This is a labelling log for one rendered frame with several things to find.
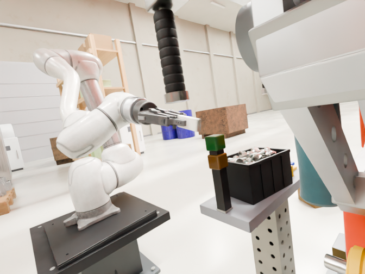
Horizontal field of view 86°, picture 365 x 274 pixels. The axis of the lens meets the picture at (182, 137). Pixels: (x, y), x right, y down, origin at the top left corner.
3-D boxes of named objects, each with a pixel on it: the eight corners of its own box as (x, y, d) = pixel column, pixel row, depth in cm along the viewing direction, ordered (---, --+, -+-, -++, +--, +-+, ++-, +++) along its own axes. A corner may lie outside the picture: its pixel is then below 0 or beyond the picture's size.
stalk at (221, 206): (225, 213, 52) (214, 137, 50) (216, 210, 54) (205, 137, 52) (233, 209, 54) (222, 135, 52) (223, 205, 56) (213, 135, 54)
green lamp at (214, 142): (216, 151, 49) (214, 136, 49) (205, 151, 53) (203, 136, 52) (226, 148, 52) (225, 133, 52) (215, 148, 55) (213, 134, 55)
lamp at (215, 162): (219, 170, 50) (217, 155, 50) (208, 169, 53) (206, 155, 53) (229, 166, 52) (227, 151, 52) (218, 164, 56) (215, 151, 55)
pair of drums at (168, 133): (176, 136, 755) (172, 112, 746) (199, 135, 660) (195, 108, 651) (159, 140, 704) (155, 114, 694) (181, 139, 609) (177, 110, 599)
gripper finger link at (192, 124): (178, 114, 51) (176, 115, 50) (200, 119, 46) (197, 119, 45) (178, 126, 51) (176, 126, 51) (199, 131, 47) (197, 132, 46)
